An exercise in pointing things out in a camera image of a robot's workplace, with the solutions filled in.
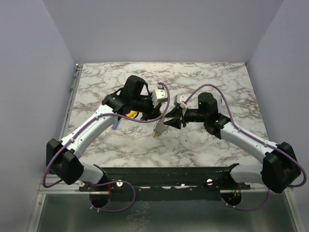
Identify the clear plastic box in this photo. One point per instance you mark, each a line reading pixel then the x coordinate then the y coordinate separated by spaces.
pixel 220 101

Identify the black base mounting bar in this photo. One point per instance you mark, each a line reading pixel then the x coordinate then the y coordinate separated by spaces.
pixel 165 184

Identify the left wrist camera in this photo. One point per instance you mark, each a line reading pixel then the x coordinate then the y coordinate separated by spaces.
pixel 158 96

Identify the blue red screwdriver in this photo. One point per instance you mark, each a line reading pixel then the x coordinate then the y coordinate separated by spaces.
pixel 115 125

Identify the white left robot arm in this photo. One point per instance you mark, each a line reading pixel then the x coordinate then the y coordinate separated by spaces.
pixel 63 156

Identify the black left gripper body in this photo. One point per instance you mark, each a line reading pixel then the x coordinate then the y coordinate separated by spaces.
pixel 147 108

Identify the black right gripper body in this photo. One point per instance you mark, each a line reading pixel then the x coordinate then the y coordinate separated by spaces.
pixel 182 117

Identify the aluminium table edge rail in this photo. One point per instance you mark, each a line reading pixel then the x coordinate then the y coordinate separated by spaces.
pixel 37 211

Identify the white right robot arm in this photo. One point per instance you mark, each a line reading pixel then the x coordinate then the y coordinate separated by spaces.
pixel 277 167

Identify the yellow handled tool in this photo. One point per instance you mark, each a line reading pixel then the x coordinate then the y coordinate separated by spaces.
pixel 131 114

